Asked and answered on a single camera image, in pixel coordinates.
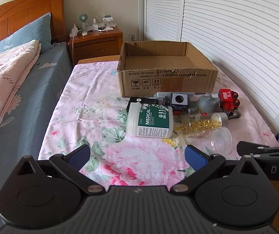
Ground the white cable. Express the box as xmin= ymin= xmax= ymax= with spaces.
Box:
xmin=72 ymin=35 xmax=78 ymax=65

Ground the white phone stand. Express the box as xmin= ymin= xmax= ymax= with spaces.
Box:
xmin=98 ymin=15 xmax=117 ymax=32

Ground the blue bed sheet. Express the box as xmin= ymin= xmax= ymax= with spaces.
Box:
xmin=0 ymin=41 xmax=74 ymax=234

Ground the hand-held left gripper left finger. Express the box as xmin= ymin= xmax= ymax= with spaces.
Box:
xmin=16 ymin=144 xmax=106 ymax=196

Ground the grey toy figure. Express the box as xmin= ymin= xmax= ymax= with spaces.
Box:
xmin=188 ymin=93 xmax=221 ymax=114

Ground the dark cube with round hole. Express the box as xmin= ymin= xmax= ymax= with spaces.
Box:
xmin=171 ymin=93 xmax=190 ymax=113

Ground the pink floral sheet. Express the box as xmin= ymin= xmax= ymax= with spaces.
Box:
xmin=38 ymin=61 xmax=279 ymax=188

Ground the clear bottle of yellow capsules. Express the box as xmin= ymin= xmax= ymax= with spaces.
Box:
xmin=181 ymin=112 xmax=228 ymax=137

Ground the wooden bed headboard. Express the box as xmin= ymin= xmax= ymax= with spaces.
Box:
xmin=0 ymin=0 xmax=68 ymax=54

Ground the brown cardboard box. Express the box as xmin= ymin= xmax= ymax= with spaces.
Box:
xmin=117 ymin=41 xmax=219 ymax=98

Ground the wide white louvered door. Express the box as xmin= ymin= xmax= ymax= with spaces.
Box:
xmin=181 ymin=0 xmax=279 ymax=128

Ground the wooden nightstand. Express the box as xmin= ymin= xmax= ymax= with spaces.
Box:
xmin=68 ymin=26 xmax=124 ymax=65

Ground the red toy train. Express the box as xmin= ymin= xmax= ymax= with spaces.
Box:
xmin=218 ymin=89 xmax=242 ymax=111

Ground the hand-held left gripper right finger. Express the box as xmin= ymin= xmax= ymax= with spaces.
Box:
xmin=169 ymin=144 xmax=263 ymax=197

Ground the pink floral quilt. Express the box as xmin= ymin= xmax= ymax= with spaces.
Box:
xmin=0 ymin=40 xmax=42 ymax=183

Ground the narrow white louvered door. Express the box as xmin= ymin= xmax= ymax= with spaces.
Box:
xmin=144 ymin=0 xmax=186 ymax=42

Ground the dark flat object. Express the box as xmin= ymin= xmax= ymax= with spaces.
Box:
xmin=223 ymin=110 xmax=241 ymax=120

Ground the small green desk fan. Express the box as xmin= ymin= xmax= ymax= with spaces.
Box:
xmin=78 ymin=13 xmax=89 ymax=34

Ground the clear plastic jar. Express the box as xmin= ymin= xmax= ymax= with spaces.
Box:
xmin=178 ymin=127 xmax=233 ymax=155

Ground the white cotton swab jar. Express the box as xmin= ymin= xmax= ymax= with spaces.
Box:
xmin=126 ymin=102 xmax=174 ymax=138

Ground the black rectangular device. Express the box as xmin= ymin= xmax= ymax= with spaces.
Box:
xmin=126 ymin=97 xmax=159 ymax=113

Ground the grey flat bracket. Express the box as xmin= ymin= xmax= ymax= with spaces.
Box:
xmin=157 ymin=92 xmax=195 ymax=98

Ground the blue pillow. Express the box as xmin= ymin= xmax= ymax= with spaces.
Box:
xmin=0 ymin=12 xmax=52 ymax=55

